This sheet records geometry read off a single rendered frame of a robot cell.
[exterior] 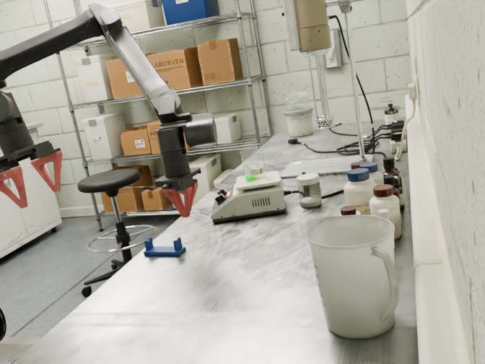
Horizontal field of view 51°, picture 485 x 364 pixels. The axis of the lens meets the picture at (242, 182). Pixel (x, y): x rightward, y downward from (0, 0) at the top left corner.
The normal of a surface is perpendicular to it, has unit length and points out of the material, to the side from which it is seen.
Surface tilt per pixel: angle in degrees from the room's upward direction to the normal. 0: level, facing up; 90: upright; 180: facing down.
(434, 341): 0
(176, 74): 91
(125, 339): 0
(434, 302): 0
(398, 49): 90
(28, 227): 90
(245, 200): 90
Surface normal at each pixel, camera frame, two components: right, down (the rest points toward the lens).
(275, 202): -0.03, 0.25
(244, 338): -0.16, -0.96
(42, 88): -0.29, 0.28
